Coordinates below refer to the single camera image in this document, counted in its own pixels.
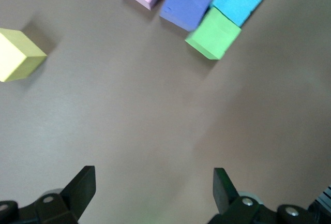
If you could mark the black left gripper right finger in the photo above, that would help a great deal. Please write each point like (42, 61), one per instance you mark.
(225, 195)

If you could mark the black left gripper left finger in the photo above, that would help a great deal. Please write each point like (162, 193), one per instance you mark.
(77, 195)

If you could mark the green foam cube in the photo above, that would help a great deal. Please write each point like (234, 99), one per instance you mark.
(214, 35)

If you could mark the purple foam cube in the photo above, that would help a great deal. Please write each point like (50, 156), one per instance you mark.
(186, 4)

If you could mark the yellow foam cube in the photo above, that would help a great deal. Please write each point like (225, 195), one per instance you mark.
(18, 56)

